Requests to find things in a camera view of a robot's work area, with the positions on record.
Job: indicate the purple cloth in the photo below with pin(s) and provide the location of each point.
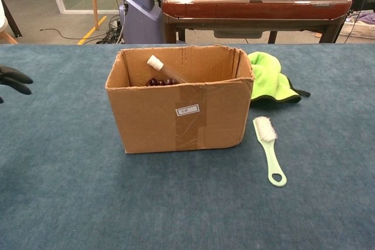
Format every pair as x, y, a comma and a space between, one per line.
367, 18

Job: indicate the light green scrub brush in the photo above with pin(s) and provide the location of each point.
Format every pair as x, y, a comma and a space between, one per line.
271, 156

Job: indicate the brown mahjong table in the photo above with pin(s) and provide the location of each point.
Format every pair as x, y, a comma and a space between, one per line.
249, 7

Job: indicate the black slanted pole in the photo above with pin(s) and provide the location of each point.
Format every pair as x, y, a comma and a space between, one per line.
11, 20

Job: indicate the lime green microfiber cloth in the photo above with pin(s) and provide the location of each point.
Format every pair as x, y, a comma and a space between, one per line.
269, 80

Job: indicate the dark red grape bunch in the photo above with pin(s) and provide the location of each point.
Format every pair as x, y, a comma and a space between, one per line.
159, 82

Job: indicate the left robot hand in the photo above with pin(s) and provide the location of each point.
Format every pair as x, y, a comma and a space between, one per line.
14, 78

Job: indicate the white chair with wooden legs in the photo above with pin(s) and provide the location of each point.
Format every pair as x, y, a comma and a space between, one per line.
2, 15

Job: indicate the blue felt table mat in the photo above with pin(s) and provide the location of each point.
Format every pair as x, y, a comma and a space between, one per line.
175, 197

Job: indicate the white plastic basket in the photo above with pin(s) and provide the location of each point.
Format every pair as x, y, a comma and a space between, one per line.
360, 30

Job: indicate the bluish mobile robot base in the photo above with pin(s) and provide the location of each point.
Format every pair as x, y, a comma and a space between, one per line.
140, 21

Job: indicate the brown cardboard box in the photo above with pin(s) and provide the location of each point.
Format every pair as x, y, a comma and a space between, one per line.
146, 121

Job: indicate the glass tube with white cap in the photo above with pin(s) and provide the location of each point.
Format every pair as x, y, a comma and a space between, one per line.
164, 70

